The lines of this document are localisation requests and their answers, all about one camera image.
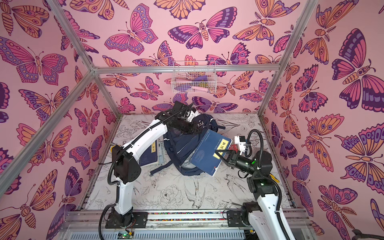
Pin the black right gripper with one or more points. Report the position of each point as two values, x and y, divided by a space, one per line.
229 156

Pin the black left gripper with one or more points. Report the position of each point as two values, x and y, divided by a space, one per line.
194 125

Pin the blue notebook with yellow label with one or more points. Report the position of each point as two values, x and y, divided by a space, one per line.
203 156

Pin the navy blue student backpack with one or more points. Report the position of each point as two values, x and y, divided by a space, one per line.
181 146

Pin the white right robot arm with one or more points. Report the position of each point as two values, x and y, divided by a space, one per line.
265 214

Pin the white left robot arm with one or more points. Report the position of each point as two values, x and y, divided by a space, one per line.
125 167

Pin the green circuit board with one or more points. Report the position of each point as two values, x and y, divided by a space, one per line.
125 235

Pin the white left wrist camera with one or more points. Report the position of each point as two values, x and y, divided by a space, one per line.
192 115

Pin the white wire basket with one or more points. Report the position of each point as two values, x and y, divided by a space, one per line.
194 77

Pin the yellow handled pliers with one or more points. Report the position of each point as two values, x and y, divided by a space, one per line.
274 178

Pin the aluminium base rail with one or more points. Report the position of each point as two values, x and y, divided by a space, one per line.
162 225

